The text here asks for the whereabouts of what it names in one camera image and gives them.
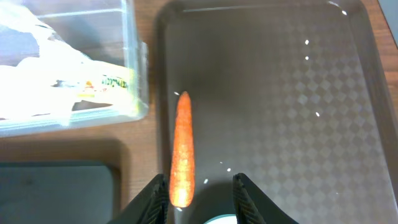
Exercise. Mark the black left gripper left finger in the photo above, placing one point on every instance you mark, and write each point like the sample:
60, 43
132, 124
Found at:
150, 206

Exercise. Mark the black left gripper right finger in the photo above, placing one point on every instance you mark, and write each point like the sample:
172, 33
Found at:
253, 206

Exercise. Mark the light blue rice bowl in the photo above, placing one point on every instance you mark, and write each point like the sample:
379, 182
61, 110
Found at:
223, 219

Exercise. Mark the yellow snack wrapper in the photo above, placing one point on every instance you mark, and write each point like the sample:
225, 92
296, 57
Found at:
111, 87

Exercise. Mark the white tissue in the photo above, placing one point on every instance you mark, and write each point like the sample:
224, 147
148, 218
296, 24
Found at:
40, 73

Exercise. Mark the orange carrot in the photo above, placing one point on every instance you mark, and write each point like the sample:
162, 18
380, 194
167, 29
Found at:
182, 173

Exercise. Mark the brown serving tray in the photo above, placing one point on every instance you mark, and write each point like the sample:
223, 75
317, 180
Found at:
290, 93

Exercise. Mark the black tray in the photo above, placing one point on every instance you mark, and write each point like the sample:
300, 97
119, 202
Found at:
59, 192

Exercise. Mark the clear plastic bin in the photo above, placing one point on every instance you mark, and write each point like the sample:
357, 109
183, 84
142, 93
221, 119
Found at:
104, 31

